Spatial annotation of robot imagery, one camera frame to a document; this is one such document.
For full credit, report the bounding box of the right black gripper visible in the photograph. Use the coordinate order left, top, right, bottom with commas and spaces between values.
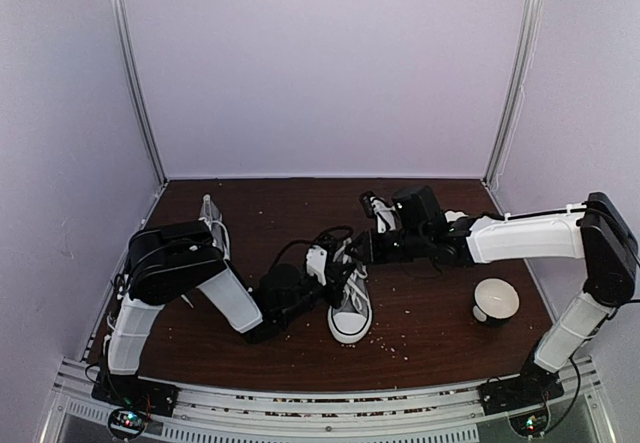
345, 228, 429, 266

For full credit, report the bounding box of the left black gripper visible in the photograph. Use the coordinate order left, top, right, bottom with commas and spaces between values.
278, 261, 356, 326

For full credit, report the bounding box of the grey sneaker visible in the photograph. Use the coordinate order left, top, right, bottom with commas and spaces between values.
327, 238, 373, 345
182, 193, 234, 309

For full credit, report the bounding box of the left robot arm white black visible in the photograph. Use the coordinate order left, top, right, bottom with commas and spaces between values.
99, 221, 360, 407

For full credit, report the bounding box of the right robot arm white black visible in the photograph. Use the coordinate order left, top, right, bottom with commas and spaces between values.
347, 186, 639, 405

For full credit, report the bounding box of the white fluted ceramic bowl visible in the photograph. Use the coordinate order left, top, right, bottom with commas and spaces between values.
444, 210, 468, 223

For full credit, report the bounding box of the black and white bowl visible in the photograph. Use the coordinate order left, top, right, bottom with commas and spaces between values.
472, 278, 520, 327

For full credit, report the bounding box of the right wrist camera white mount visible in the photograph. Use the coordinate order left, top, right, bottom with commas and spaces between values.
359, 192, 398, 234

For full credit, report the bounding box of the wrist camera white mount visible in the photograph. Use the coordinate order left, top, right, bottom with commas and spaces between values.
305, 245, 328, 286
359, 192, 398, 234

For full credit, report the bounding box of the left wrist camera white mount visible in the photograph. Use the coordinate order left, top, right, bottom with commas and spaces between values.
305, 245, 328, 286

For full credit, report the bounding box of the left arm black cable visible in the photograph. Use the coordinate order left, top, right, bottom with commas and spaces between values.
267, 225, 356, 279

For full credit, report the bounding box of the front aluminium rail frame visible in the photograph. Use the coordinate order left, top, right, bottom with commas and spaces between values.
35, 357, 623, 442

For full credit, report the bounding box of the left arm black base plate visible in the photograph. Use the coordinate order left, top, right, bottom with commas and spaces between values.
91, 373, 179, 417

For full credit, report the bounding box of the right aluminium frame post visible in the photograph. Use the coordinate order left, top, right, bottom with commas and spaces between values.
483, 0, 542, 191

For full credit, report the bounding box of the aluminium frame post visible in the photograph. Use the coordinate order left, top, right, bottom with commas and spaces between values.
483, 0, 542, 191
103, 0, 169, 187

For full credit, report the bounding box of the left aluminium frame post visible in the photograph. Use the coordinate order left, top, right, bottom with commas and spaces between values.
103, 0, 169, 187

